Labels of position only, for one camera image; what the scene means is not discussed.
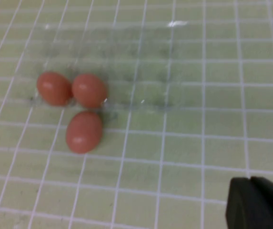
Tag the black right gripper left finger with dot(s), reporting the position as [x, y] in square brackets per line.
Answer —
[243, 207]

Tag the brown egg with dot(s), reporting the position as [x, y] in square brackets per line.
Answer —
[54, 88]
[89, 90]
[84, 132]

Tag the clear plastic egg tray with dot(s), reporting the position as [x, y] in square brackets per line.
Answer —
[126, 59]

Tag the green checked tablecloth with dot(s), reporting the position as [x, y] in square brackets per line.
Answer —
[198, 143]

